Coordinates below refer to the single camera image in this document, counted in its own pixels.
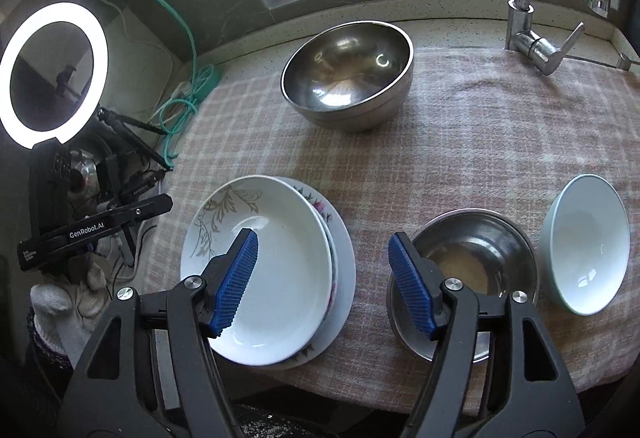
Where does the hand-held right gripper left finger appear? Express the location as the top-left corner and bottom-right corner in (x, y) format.
(59, 228), (259, 438)

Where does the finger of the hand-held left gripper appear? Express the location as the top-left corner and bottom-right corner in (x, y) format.
(112, 194), (174, 225)

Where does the person's left hand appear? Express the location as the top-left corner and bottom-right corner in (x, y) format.
(30, 255), (114, 350)

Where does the white plate grey leaf print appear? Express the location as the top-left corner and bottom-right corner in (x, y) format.
(180, 174), (334, 353)

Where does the white ring light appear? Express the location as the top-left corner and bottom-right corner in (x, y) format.
(0, 2), (109, 150)

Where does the light blue ceramic bowl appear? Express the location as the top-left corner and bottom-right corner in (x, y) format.
(540, 174), (631, 317)

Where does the white power strip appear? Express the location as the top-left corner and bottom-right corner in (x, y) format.
(154, 80), (197, 120)

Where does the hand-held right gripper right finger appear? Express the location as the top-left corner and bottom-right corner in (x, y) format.
(388, 232), (584, 438)

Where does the steel pot lid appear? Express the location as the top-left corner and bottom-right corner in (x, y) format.
(67, 149), (99, 192)

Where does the large steel bowl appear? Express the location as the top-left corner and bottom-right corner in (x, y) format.
(280, 20), (416, 134)

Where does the large white plate flower rim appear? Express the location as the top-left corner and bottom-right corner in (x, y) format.
(267, 183), (357, 372)

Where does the pink checked cloth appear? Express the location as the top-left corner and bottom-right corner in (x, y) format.
(152, 45), (640, 415)

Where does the small steel bowl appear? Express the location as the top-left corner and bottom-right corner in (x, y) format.
(386, 209), (541, 363)

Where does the black ring light tripod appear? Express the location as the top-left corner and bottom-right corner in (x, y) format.
(97, 107), (174, 172)

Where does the small floral white plate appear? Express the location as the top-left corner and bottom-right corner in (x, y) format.
(287, 178), (342, 321)

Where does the black phone holder stand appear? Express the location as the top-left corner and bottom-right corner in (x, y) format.
(97, 155), (167, 210)

